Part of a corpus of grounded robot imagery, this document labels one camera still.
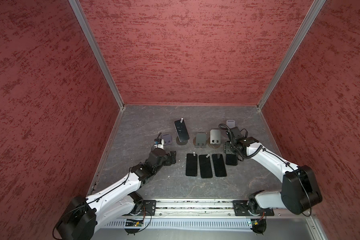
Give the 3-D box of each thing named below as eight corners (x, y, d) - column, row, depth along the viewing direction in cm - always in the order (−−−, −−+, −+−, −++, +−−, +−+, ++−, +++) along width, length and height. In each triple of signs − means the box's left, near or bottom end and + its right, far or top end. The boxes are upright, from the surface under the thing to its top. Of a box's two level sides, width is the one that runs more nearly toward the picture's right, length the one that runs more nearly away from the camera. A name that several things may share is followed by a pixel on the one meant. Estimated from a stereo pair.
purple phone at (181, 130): (179, 144, 100) (179, 134, 90) (174, 131, 107) (173, 120, 97) (188, 142, 101) (189, 131, 91) (182, 128, 108) (182, 117, 99)
